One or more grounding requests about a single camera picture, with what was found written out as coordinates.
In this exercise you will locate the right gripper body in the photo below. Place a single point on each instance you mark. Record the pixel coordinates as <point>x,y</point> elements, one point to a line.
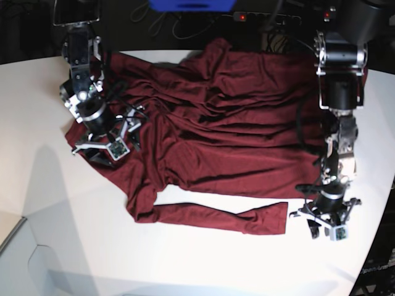
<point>104,127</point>

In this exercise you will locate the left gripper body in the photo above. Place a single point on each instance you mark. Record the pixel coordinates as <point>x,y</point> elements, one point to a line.
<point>330,214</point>

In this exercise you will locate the maroon t-shirt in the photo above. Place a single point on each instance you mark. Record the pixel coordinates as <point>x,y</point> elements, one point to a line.
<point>219,144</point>

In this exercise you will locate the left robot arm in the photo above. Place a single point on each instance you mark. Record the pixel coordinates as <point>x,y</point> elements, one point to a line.
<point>341,48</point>

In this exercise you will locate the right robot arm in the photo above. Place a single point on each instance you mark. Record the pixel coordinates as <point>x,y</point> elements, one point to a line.
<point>83,93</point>

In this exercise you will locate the blue box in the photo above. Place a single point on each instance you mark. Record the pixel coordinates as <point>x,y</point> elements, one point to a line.
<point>192,5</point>

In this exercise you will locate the black power strip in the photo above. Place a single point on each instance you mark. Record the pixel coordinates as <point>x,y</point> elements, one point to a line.
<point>279,20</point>

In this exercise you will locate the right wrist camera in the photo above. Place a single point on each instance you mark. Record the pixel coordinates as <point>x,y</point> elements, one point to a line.
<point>117,149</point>

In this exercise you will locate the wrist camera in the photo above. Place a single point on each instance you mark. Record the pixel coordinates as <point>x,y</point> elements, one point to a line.
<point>338,233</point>
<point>117,149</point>

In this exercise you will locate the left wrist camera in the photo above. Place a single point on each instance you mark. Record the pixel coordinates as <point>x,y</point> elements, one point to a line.
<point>338,233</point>

